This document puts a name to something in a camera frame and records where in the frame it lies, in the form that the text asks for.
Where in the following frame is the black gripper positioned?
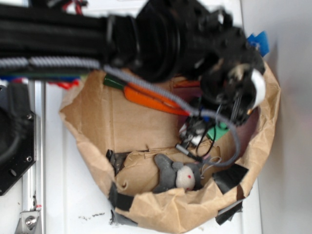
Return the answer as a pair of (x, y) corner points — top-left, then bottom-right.
(195, 9), (265, 126)

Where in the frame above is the green rectangular block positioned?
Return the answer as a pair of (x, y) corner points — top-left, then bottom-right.
(207, 122), (229, 141)

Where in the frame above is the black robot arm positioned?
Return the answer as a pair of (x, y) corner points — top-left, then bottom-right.
(0, 0), (265, 125)

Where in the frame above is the blue tape piece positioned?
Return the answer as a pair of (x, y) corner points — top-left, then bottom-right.
(247, 31), (270, 57)

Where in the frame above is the orange plastic carrot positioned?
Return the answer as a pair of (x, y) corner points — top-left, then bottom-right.
(103, 74), (189, 116)

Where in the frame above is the grey plush bunny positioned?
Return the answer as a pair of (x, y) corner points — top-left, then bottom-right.
(153, 154), (202, 194)

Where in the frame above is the crumpled brown paper bag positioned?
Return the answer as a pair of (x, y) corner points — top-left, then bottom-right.
(59, 68), (281, 234)

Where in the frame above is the grey braided cable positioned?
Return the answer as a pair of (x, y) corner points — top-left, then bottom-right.
(0, 55), (242, 169)

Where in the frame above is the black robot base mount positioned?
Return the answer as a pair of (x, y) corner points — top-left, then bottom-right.
(0, 83), (36, 196)

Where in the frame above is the aluminium extrusion rail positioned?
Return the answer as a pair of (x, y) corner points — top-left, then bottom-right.
(15, 81), (46, 234)

